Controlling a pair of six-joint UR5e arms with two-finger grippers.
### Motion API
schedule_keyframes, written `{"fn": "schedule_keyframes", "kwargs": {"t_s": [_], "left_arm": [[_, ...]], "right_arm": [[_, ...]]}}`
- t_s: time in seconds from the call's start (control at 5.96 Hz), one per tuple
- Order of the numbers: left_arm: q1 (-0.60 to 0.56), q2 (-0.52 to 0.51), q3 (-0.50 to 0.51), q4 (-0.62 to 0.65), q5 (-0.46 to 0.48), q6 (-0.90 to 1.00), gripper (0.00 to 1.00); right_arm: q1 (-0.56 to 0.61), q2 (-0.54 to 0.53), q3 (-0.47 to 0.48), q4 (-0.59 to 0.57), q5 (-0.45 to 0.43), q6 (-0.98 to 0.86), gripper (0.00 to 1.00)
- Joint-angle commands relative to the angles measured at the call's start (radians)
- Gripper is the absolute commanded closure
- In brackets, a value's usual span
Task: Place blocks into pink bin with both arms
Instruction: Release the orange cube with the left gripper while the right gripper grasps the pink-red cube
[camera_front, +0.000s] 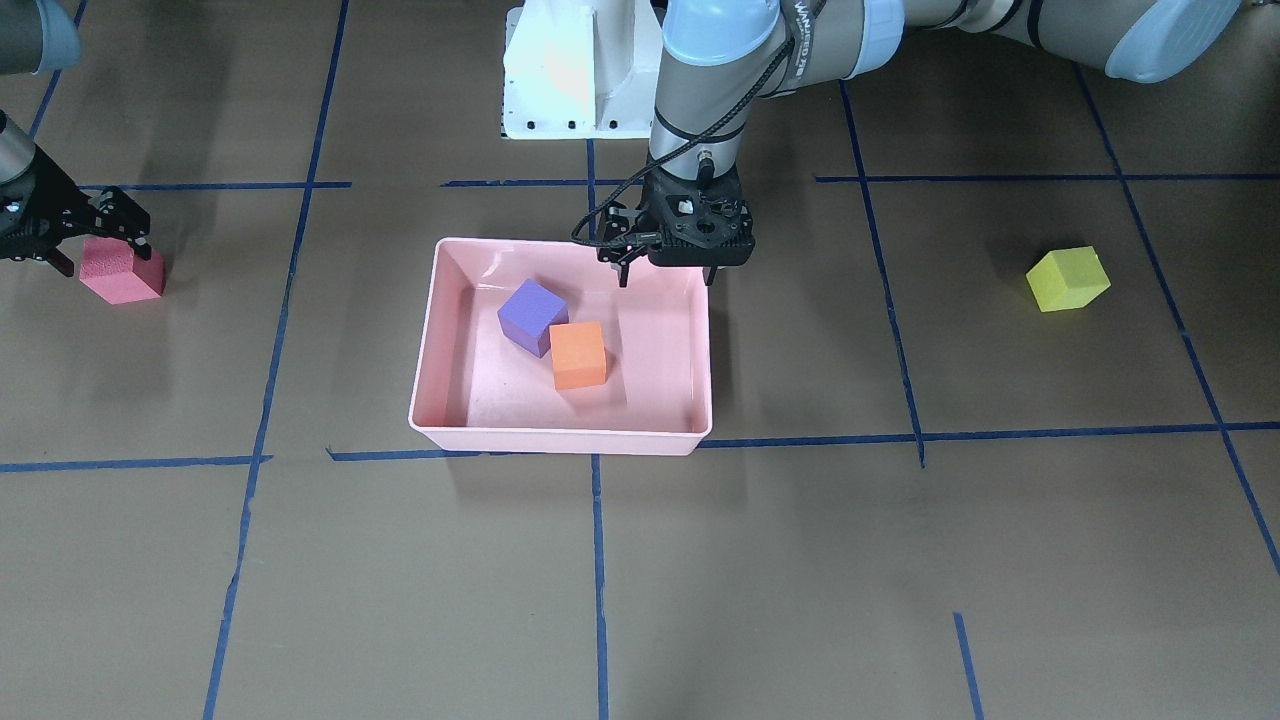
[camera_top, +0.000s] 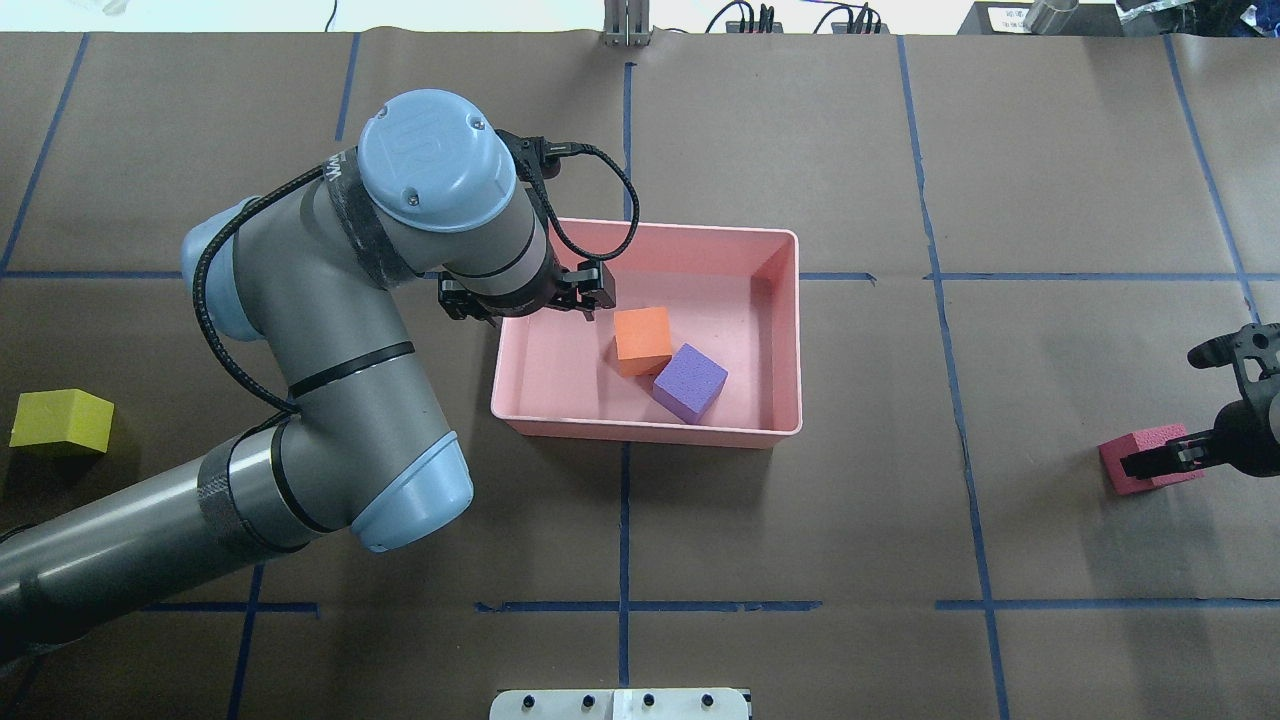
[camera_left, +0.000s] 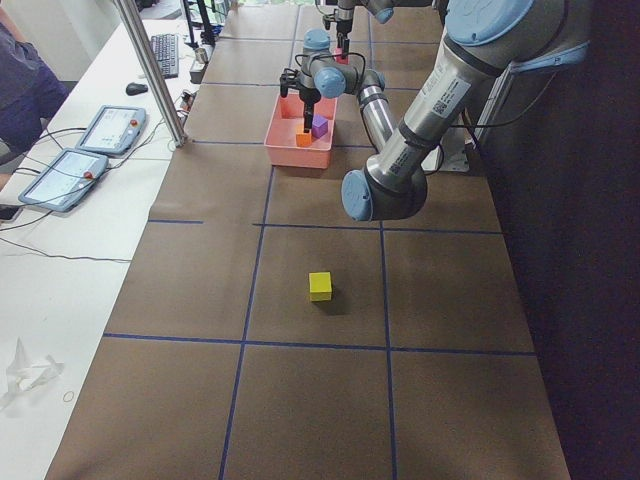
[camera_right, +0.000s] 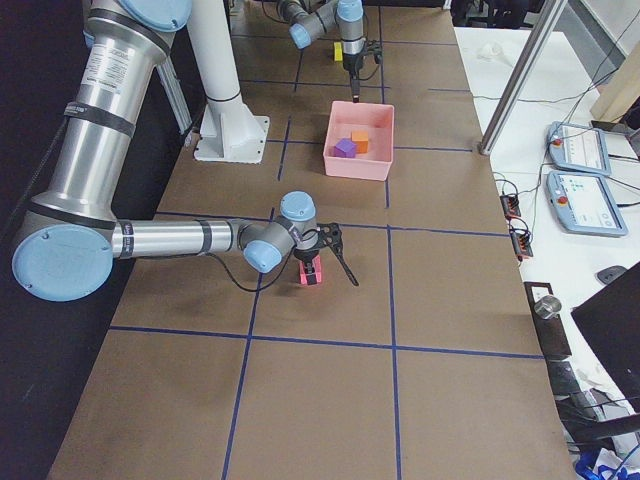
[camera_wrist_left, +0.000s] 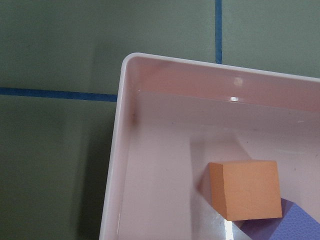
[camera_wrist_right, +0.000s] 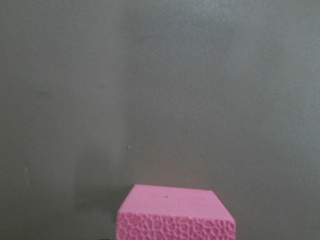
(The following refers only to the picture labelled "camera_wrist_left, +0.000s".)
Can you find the purple foam block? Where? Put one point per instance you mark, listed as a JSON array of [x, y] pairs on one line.
[[295, 224]]

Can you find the pink plastic bin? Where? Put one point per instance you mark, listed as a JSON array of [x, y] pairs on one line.
[[174, 116]]

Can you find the orange foam block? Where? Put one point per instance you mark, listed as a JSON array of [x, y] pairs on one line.
[[245, 189]]

